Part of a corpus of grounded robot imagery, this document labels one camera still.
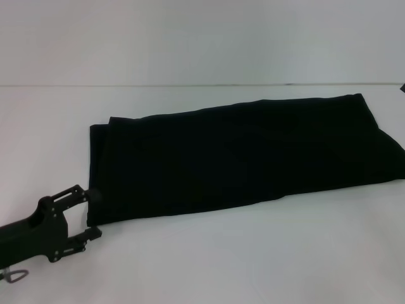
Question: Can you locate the black t-shirt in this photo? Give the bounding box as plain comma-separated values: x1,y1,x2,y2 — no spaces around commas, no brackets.
87,92,405,227

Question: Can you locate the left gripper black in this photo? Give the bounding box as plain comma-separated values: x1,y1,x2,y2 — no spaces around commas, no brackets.
0,184,103,270

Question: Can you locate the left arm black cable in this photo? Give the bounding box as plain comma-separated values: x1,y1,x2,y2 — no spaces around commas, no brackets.
0,268,30,284

